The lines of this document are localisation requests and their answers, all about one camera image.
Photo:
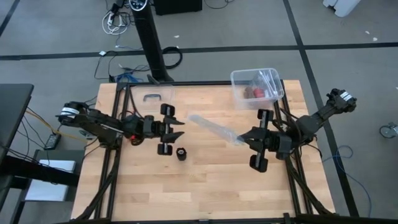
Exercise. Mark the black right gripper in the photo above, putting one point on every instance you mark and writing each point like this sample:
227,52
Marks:
276,144

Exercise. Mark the black power adapter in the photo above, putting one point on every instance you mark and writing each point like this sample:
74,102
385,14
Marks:
53,141

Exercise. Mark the clear plastic zip bag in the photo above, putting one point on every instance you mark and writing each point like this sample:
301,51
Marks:
214,129

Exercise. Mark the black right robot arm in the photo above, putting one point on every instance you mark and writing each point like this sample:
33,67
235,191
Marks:
314,121

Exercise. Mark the white foam block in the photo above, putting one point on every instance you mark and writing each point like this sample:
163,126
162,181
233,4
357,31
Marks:
342,6

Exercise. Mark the clear plastic storage box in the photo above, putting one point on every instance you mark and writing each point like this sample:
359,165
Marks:
248,77

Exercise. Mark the grey caster wheel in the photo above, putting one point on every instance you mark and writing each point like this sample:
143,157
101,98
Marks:
387,131

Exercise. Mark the red bandage roll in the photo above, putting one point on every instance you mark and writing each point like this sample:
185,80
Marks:
258,92

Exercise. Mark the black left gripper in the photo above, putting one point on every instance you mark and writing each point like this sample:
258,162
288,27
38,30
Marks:
150,127

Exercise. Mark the black elastic bandage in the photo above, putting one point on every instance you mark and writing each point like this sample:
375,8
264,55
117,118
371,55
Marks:
181,154

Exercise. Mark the black desk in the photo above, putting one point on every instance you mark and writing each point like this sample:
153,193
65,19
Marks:
12,105

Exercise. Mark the black equipment stand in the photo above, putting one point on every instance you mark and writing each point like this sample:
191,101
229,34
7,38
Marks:
37,171

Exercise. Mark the white packets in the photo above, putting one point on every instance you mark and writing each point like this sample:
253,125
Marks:
267,81

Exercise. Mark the black tower fan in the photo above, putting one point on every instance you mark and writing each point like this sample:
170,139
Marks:
149,37

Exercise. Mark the brown bandage roll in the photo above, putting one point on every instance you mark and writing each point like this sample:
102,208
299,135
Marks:
248,92

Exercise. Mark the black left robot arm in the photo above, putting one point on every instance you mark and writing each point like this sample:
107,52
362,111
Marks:
93,123

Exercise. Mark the black case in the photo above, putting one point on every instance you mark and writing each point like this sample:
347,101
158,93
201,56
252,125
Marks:
177,6

